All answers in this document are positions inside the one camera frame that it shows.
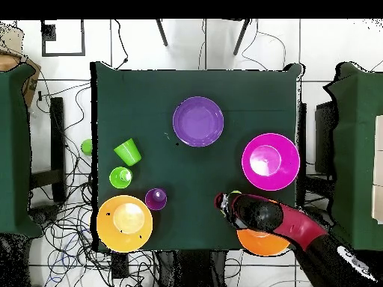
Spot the large pink plastic bowl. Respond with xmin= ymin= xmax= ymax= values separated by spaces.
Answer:
xmin=241 ymin=132 xmax=301 ymax=191

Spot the large orange plastic bowl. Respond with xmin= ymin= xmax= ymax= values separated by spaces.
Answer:
xmin=236 ymin=228 xmax=291 ymax=257
xmin=96 ymin=194 xmax=154 ymax=254

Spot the purple plastic bowl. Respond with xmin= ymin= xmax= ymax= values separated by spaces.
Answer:
xmin=172 ymin=96 xmax=224 ymax=148

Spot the small green plastic bowl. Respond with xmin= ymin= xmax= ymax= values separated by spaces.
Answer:
xmin=81 ymin=138 xmax=93 ymax=157

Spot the purple plastic cup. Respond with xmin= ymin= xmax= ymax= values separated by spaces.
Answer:
xmin=144 ymin=188 xmax=168 ymax=212

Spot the black stand bar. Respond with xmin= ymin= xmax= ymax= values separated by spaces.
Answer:
xmin=29 ymin=96 xmax=67 ymax=204
xmin=295 ymin=102 xmax=307 ymax=207

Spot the black floor power box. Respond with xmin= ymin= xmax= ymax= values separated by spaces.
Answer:
xmin=111 ymin=252 xmax=130 ymax=279

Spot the black equipment box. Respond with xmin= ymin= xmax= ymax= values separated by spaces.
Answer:
xmin=313 ymin=100 xmax=337 ymax=175

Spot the dark green table cloth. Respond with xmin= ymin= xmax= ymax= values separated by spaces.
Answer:
xmin=90 ymin=61 xmax=306 ymax=252

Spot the green side table cloth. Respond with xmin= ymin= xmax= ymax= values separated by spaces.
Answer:
xmin=322 ymin=61 xmax=383 ymax=252
xmin=0 ymin=64 xmax=44 ymax=240

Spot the black tripod leg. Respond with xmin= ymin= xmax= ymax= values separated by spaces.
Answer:
xmin=233 ymin=19 xmax=253 ymax=57
xmin=155 ymin=19 xmax=169 ymax=48

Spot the brown cardboard box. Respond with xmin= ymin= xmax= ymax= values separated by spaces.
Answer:
xmin=0 ymin=23 xmax=42 ymax=108

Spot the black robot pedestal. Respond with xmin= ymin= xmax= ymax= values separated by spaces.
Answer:
xmin=155 ymin=250 xmax=228 ymax=287

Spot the tangle of floor cables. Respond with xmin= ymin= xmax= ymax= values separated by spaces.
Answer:
xmin=28 ymin=80 xmax=102 ymax=287

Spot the thin black cable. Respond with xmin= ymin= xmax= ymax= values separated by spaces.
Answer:
xmin=240 ymin=19 xmax=287 ymax=72
xmin=112 ymin=19 xmax=129 ymax=70

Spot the black square floor frame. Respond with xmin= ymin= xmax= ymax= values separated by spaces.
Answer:
xmin=40 ymin=19 xmax=86 ymax=58

